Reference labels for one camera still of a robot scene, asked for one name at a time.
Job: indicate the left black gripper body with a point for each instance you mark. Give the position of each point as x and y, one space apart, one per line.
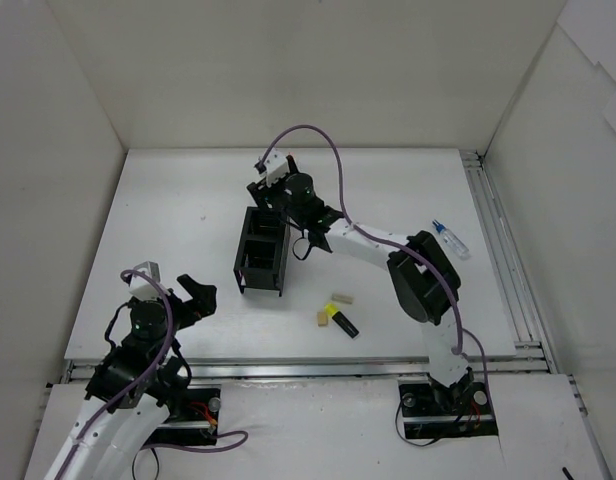
183 310

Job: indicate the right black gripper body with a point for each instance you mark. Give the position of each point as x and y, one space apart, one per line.
266 195

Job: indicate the long beige eraser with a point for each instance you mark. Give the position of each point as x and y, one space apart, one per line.
342 298

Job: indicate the yellow cap highlighter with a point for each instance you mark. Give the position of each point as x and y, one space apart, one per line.
341 320

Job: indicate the small tan eraser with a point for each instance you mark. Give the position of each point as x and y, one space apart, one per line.
322 319

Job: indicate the clear blue-tip glue bottle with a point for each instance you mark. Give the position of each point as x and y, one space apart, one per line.
451 240

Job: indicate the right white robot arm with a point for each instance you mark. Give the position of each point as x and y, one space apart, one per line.
424 280

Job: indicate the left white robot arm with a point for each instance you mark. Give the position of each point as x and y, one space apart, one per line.
136 387

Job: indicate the black two-slot container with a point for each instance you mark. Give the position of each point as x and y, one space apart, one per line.
262 253

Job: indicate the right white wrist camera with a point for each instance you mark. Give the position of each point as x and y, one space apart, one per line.
273 168

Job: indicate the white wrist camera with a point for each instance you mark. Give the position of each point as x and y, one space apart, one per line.
139 287
273 168

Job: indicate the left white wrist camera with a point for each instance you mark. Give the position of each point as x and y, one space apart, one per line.
139 287

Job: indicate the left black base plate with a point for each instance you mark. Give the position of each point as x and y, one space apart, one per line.
195 423

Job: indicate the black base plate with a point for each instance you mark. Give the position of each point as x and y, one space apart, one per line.
195 423
422 421

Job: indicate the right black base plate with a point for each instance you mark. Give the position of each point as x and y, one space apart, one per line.
422 421

